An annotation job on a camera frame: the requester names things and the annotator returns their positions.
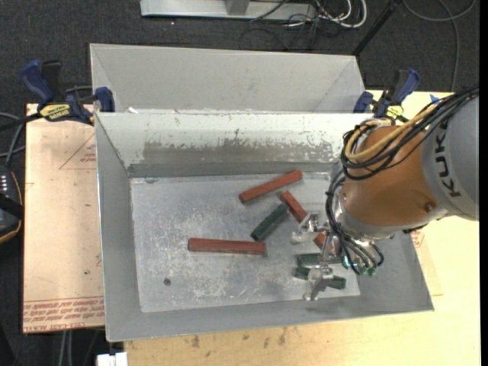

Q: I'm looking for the brown cardboard board red print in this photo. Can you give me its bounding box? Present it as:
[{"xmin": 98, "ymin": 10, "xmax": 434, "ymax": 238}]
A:
[{"xmin": 22, "ymin": 103, "xmax": 106, "ymax": 334}]

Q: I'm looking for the dark green flat block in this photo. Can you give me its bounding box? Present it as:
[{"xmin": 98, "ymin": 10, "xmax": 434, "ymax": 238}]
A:
[
  {"xmin": 292, "ymin": 265, "xmax": 348, "ymax": 291},
  {"xmin": 249, "ymin": 203, "xmax": 290, "ymax": 242},
  {"xmin": 296, "ymin": 253, "xmax": 326, "ymax": 268}
]

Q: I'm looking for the red-brown flat block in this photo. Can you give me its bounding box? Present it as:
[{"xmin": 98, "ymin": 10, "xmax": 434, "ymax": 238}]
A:
[
  {"xmin": 238, "ymin": 169, "xmax": 304, "ymax": 205},
  {"xmin": 187, "ymin": 237, "xmax": 268, "ymax": 256},
  {"xmin": 279, "ymin": 190, "xmax": 335, "ymax": 252}
]

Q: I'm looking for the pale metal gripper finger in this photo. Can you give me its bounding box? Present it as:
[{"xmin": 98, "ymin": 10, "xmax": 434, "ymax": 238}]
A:
[
  {"xmin": 303, "ymin": 263, "xmax": 335, "ymax": 302},
  {"xmin": 291, "ymin": 212, "xmax": 322, "ymax": 245}
]

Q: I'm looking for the grey metal bin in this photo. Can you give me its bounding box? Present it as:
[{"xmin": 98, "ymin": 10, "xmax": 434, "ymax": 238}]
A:
[{"xmin": 89, "ymin": 43, "xmax": 435, "ymax": 343}]

